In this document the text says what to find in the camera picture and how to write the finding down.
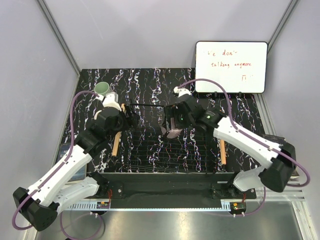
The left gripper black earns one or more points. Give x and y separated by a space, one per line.
132 121

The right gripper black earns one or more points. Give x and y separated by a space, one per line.
171 111

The mauve ceramic mug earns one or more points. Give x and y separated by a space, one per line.
171 133

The green plastic cup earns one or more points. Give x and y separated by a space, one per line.
102 88

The lavender plastic cup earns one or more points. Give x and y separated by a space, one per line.
112 95

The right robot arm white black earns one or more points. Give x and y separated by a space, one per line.
274 171

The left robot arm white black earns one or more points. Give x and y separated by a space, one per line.
42 202

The black marble pattern mat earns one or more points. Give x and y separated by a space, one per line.
143 86

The Tale of Two Cities book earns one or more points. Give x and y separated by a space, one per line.
280 140

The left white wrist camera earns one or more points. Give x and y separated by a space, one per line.
109 102

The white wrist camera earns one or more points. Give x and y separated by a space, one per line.
109 102
181 91

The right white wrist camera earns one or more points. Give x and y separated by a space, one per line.
181 91

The left wooden rack handle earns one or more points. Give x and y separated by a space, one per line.
117 140

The wooden rack handle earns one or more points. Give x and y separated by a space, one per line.
117 140
223 155

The black wire dish rack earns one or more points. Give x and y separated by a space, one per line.
145 149

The right wooden rack handle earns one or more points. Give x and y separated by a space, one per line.
223 155

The white whiteboard black frame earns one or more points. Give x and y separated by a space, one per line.
238 66

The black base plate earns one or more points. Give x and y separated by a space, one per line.
169 191

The white cable duct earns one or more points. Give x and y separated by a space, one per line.
90 206

